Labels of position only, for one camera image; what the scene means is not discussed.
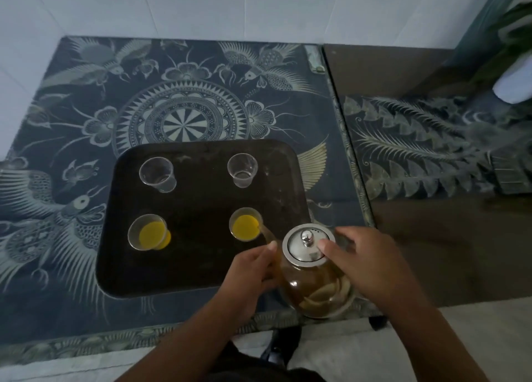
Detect person's right hand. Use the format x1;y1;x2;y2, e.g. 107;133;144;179
318;226;425;317

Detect person's dark trousers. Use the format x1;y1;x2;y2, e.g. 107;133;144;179
206;343;327;382

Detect blue bird patterned tablecloth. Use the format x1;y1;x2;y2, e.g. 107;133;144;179
0;36;385;368

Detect person's left forearm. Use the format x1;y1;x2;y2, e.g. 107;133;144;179
116;309;250;382

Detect clear cup with orange liquid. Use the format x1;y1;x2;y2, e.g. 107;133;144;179
229;207;264;243
127;214;172;252

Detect grey feather patterned cloth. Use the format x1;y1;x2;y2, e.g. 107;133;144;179
337;94;532;202

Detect steel teapot lid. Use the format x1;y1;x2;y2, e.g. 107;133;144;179
282;224;336;266

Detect person's right forearm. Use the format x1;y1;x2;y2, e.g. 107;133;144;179
384;296;501;382

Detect empty clear plastic cup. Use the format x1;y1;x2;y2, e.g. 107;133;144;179
227;153;259;189
139;157;177;193

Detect glass teapot with tea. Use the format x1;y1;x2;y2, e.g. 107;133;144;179
258;223;359;320

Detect person's left hand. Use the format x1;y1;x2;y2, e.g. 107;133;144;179
212;241;280;325

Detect black rectangular tray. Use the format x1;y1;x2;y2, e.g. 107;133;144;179
96;140;313;299

